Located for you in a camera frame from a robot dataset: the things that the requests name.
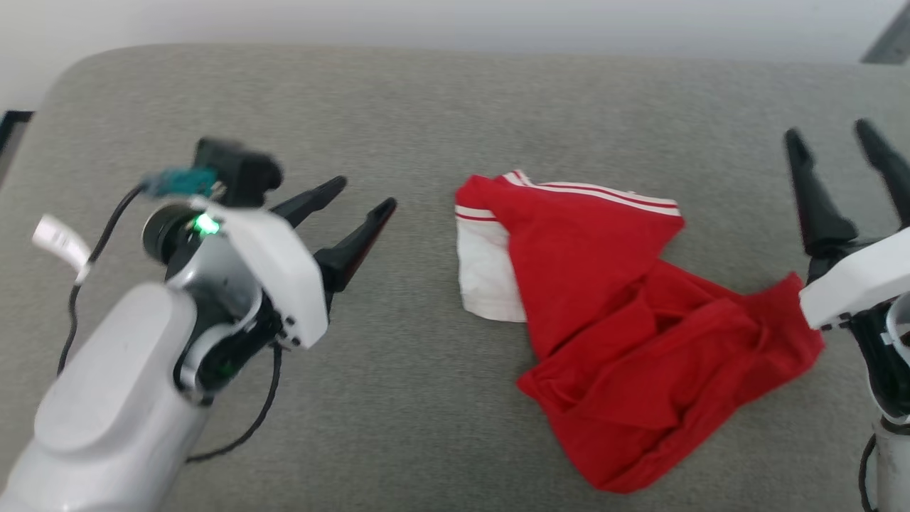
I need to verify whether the teal cable connector plug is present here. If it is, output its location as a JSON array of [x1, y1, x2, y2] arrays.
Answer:
[[142, 166, 227, 201]]

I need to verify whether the black frame edge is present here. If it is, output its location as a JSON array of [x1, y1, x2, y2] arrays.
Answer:
[[0, 110, 35, 189]]

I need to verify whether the white cable label tag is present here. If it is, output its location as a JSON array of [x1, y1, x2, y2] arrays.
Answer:
[[32, 213, 93, 285]]

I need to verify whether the red garment with white trim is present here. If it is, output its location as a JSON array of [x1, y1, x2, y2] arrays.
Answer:
[[454, 169, 827, 494]]

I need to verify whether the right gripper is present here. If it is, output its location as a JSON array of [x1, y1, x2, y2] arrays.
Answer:
[[784, 119, 910, 331]]

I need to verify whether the dark grey post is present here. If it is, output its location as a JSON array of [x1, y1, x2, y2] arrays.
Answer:
[[862, 6, 910, 66]]

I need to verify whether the thin black cable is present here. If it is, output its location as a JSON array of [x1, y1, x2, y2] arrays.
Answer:
[[857, 432, 882, 512], [57, 183, 147, 378], [185, 345, 284, 464]]

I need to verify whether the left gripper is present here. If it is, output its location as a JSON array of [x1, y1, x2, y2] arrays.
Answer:
[[189, 175, 399, 351]]

